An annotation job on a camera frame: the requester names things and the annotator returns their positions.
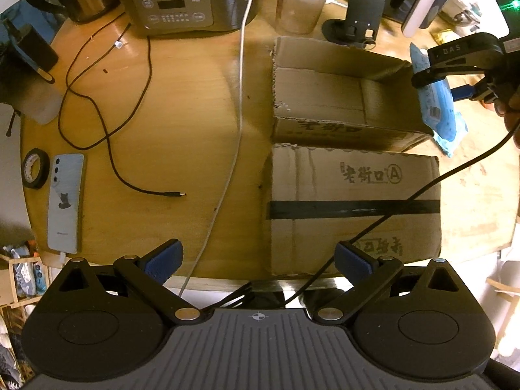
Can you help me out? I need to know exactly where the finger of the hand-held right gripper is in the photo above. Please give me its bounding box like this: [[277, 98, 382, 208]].
[[450, 77, 495, 101], [411, 32, 504, 88]]

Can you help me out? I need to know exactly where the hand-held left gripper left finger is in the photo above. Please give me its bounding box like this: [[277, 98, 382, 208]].
[[51, 239, 202, 326]]

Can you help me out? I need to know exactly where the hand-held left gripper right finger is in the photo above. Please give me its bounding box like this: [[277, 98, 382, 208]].
[[318, 241, 464, 326]]

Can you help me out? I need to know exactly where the blue tissue packet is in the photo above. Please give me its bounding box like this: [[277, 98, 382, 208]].
[[408, 43, 469, 158]]

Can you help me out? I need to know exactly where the wooden desktop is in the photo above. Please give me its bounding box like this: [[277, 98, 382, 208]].
[[19, 0, 520, 291]]

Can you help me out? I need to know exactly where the person's right hand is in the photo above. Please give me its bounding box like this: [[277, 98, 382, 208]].
[[493, 101, 520, 148]]

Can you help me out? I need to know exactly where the yellow snack packet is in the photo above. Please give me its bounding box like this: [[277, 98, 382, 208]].
[[431, 28, 455, 46]]

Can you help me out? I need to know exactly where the closed cardboard box black tape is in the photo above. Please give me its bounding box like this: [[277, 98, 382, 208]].
[[261, 143, 443, 280]]

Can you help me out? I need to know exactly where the light blue smartphone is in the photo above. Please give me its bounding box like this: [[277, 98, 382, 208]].
[[46, 153, 87, 253]]

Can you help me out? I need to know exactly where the black phone stand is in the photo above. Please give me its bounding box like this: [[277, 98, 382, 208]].
[[322, 0, 387, 50]]

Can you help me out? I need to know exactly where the wooden shoe rack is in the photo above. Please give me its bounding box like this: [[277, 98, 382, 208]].
[[0, 240, 55, 390]]

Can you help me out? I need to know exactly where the black tape roll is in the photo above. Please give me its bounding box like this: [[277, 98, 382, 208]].
[[22, 148, 52, 190]]

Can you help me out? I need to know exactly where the clear plastic jar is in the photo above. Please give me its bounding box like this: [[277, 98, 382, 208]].
[[275, 0, 345, 35]]

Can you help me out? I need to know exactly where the translucent plastic container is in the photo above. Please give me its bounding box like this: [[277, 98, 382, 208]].
[[0, 55, 66, 126]]

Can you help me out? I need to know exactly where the black power bank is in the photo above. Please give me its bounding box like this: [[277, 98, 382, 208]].
[[2, 19, 60, 85]]

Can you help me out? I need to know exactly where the silver rice cooker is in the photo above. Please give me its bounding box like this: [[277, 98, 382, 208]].
[[111, 0, 266, 38]]

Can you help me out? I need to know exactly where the dark appliance white handle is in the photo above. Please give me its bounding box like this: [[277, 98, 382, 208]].
[[363, 0, 464, 38]]

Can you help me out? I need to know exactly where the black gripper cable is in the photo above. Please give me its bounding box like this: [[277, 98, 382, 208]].
[[203, 122, 520, 311]]

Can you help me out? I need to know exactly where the black charging cable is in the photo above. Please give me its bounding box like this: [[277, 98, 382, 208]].
[[57, 11, 188, 199]]

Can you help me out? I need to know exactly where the white cable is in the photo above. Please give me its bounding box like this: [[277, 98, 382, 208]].
[[178, 0, 263, 298]]

